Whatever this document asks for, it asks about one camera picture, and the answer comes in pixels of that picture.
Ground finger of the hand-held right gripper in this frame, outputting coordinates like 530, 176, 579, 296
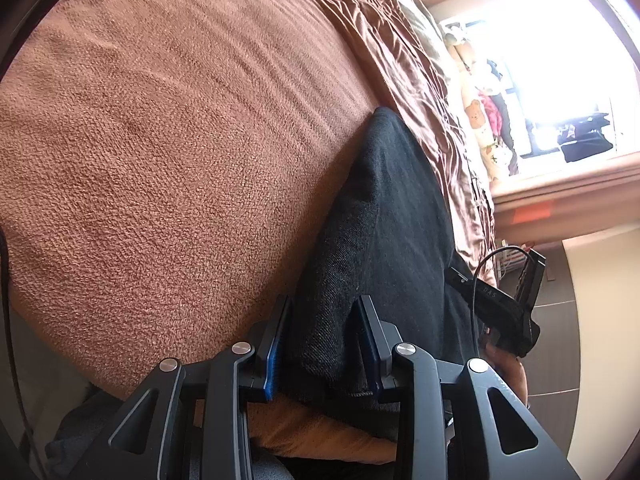
445, 265, 482, 295

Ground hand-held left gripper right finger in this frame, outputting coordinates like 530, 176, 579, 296
349, 296, 568, 480

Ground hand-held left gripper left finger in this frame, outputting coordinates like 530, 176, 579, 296
70, 294, 293, 480

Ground black pants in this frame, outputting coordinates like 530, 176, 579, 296
277, 106, 493, 406

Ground person's right hand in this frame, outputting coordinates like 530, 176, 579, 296
481, 327, 530, 408

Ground white slatted rack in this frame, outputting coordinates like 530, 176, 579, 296
499, 245, 526, 281

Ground bear print bolster pillow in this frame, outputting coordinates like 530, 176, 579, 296
445, 35, 516, 183

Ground red cloth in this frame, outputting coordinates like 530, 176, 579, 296
477, 90, 506, 133

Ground brown crinkled quilt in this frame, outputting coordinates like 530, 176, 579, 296
215, 0, 501, 283

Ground brown fleece blanket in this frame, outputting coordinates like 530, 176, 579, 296
0, 0, 396, 463

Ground tan plush toy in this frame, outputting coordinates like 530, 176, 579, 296
444, 22, 471, 61

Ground black framed window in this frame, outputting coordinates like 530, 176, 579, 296
445, 10, 631, 171

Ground white pillow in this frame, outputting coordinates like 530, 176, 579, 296
377, 0, 466, 126

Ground black cable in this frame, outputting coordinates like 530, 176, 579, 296
469, 244, 532, 321

